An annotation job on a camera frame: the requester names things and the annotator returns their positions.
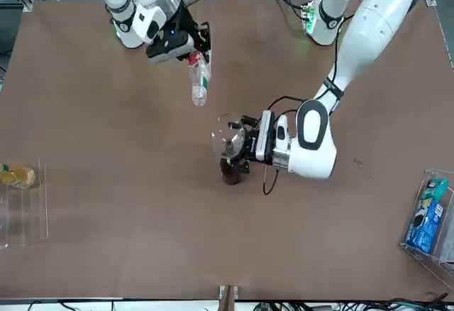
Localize dark glass bottle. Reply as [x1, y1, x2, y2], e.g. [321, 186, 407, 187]
[219, 140, 249, 187]

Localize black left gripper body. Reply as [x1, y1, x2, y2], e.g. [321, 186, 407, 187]
[243, 129, 274, 167]

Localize clear plastic drink bottle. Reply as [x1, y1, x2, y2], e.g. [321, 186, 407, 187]
[187, 50, 213, 108]

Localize blue cookie box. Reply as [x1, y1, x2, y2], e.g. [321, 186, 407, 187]
[406, 199, 445, 254]

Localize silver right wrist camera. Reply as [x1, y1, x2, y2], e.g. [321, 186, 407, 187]
[147, 37, 195, 65]

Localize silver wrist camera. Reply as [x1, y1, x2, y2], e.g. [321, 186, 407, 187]
[147, 37, 195, 65]
[254, 110, 277, 165]

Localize teal snack box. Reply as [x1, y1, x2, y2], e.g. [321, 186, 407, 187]
[421, 178, 448, 202]

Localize yellow drink bottle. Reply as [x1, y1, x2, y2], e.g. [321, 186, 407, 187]
[0, 163, 36, 188]

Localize clear glass funnel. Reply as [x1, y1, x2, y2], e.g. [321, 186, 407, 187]
[211, 112, 249, 159]

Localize clear acrylic shelf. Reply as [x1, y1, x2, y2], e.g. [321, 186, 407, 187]
[0, 158, 49, 250]
[399, 168, 454, 283]

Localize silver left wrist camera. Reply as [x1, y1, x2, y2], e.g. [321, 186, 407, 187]
[254, 110, 277, 165]

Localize aluminium frame post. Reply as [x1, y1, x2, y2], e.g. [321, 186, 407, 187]
[218, 283, 240, 311]

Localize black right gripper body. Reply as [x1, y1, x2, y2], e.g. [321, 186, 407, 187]
[145, 2, 196, 56]

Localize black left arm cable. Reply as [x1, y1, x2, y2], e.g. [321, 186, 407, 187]
[262, 94, 313, 197]

